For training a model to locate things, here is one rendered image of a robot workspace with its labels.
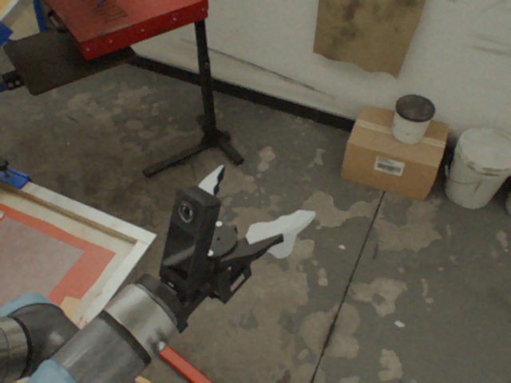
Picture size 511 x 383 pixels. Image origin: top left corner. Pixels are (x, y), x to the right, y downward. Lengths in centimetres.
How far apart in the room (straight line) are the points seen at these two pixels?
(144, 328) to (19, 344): 17
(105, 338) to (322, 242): 213
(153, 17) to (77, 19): 30
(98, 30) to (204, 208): 162
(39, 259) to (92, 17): 105
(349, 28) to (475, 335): 164
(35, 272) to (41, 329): 87
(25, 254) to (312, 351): 133
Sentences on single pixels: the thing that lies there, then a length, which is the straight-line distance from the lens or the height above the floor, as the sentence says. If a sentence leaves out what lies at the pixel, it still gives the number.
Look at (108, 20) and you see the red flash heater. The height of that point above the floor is 110.
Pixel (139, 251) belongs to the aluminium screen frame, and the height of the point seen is 99.
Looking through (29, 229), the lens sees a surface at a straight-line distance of 159.
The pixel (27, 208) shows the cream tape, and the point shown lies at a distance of 165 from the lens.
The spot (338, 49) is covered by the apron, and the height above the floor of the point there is 63.
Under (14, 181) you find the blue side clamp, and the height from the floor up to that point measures 100.
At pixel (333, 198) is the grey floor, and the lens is 275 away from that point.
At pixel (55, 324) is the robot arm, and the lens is 65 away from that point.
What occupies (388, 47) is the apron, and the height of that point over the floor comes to 69.
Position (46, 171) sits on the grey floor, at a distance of 313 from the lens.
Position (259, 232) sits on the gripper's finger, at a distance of 54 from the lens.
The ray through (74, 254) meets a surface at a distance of 149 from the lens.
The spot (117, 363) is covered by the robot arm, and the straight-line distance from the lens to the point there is 50.
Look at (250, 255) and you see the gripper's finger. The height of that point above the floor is 169.
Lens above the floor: 214
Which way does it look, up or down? 50 degrees down
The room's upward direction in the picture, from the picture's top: straight up
